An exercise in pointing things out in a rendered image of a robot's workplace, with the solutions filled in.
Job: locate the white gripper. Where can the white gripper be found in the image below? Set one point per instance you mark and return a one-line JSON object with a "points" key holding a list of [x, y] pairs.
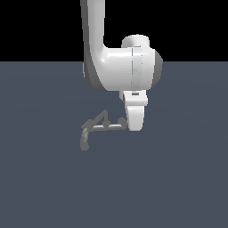
{"points": [[135, 114]]}

